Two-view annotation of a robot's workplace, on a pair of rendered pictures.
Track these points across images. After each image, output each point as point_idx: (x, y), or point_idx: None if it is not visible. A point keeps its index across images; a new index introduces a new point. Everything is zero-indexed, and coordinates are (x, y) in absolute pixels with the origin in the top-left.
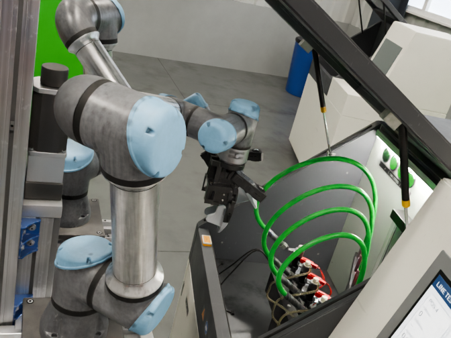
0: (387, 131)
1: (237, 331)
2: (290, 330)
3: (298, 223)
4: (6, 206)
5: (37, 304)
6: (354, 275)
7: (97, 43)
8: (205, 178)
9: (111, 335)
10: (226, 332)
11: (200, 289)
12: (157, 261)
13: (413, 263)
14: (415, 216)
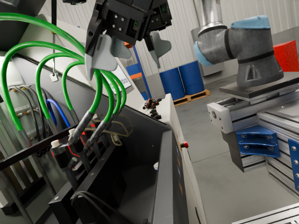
0: None
1: (147, 200)
2: (130, 106)
3: None
4: None
5: (298, 74)
6: (40, 142)
7: None
8: (167, 2)
9: (235, 86)
10: (164, 140)
11: (182, 221)
12: (202, 30)
13: (79, 54)
14: (59, 37)
